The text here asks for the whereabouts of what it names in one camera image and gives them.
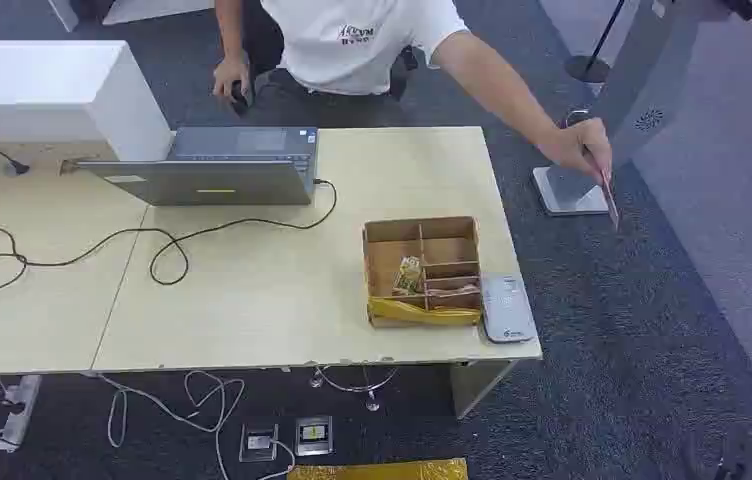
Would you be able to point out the black stanchion post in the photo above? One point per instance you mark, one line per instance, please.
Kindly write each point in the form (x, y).
(586, 69)

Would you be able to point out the person's right hand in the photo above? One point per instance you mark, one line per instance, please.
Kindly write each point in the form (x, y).
(230, 74)

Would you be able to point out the person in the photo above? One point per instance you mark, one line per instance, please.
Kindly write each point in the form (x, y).
(343, 40)

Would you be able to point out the white power strip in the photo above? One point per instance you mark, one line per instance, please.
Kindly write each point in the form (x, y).
(18, 411)

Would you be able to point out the white desk partition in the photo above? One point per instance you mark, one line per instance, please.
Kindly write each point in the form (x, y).
(51, 79)

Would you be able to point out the green yellow card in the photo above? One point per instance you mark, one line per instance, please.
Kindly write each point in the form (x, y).
(408, 276)

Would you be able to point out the silver floor socket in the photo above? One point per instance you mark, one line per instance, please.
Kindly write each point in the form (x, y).
(314, 435)
(258, 442)

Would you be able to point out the yellow sheet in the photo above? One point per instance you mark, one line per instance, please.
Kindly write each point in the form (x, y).
(376, 471)

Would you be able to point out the pale desk leg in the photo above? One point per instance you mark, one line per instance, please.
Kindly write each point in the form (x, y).
(475, 387)

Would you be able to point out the grey kiosk stand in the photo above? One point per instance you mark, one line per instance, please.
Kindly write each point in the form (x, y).
(654, 73)

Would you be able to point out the wooden divided card box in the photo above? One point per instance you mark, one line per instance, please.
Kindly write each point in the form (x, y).
(389, 255)

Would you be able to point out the grey laptop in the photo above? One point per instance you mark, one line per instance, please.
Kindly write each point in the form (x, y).
(217, 180)

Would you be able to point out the brown pink card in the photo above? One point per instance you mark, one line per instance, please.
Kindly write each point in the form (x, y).
(452, 290)

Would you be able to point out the person's left hand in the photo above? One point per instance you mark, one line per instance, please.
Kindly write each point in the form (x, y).
(571, 147)

